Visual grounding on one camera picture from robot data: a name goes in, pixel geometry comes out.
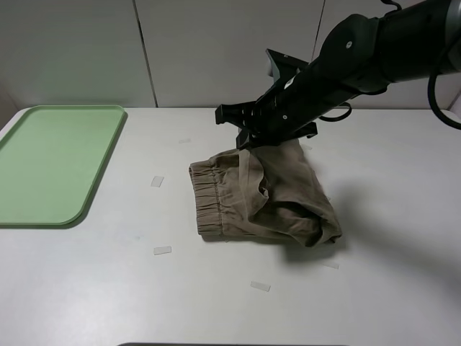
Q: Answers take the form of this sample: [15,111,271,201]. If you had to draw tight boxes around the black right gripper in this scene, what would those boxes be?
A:
[215,61,360,150]

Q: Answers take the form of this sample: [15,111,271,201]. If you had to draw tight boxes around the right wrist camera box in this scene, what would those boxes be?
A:
[266,49,310,84]

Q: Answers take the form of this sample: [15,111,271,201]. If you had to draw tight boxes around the black right camera cable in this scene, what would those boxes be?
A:
[426,43,461,130]

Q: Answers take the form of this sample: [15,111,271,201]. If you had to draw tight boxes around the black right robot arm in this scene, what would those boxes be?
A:
[215,1,460,150]

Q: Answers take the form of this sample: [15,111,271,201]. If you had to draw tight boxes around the khaki shorts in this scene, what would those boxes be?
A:
[189,140,342,247]

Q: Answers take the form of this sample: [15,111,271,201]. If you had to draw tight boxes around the green plastic tray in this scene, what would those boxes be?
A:
[1,105,126,228]

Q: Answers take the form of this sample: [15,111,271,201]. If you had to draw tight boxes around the clear tape strip front right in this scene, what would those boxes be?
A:
[320,260,339,270]

